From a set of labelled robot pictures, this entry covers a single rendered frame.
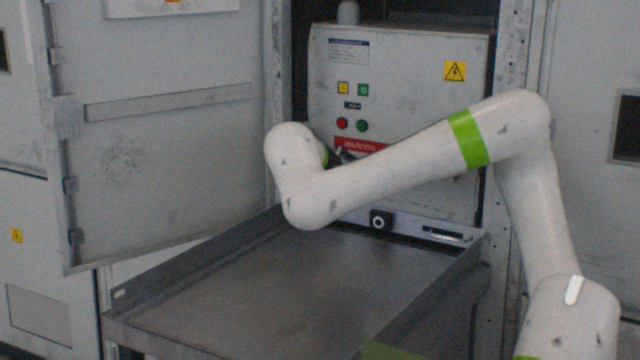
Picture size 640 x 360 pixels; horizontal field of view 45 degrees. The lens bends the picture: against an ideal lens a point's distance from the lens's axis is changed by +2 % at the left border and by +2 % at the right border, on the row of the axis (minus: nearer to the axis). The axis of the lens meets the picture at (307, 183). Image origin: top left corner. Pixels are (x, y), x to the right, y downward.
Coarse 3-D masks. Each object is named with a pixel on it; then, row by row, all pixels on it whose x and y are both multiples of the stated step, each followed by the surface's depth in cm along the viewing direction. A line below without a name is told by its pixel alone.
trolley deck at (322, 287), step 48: (288, 240) 201; (336, 240) 201; (192, 288) 174; (240, 288) 174; (288, 288) 174; (336, 288) 174; (384, 288) 174; (480, 288) 181; (144, 336) 156; (192, 336) 153; (240, 336) 153; (288, 336) 153; (336, 336) 153; (432, 336) 158
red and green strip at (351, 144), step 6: (336, 138) 204; (342, 138) 203; (348, 138) 202; (354, 138) 202; (336, 144) 205; (342, 144) 204; (348, 144) 203; (354, 144) 202; (360, 144) 201; (366, 144) 200; (372, 144) 199; (378, 144) 198; (384, 144) 197; (348, 150) 203; (354, 150) 202; (360, 150) 201; (366, 150) 200; (372, 150) 199; (378, 150) 199
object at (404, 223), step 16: (368, 208) 204; (384, 208) 201; (368, 224) 205; (400, 224) 200; (416, 224) 197; (432, 224) 195; (448, 224) 192; (464, 224) 190; (480, 224) 190; (432, 240) 196
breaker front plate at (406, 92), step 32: (320, 32) 198; (352, 32) 193; (384, 32) 189; (320, 64) 201; (352, 64) 196; (384, 64) 191; (416, 64) 186; (480, 64) 178; (320, 96) 204; (352, 96) 198; (384, 96) 193; (416, 96) 189; (448, 96) 184; (480, 96) 180; (320, 128) 206; (352, 128) 201; (384, 128) 196; (416, 128) 191; (416, 192) 196; (448, 192) 191
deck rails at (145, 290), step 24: (264, 216) 203; (216, 240) 187; (240, 240) 195; (264, 240) 200; (168, 264) 173; (192, 264) 180; (216, 264) 185; (456, 264) 173; (120, 288) 161; (144, 288) 167; (168, 288) 173; (432, 288) 162; (120, 312) 162; (408, 312) 153; (384, 336) 144
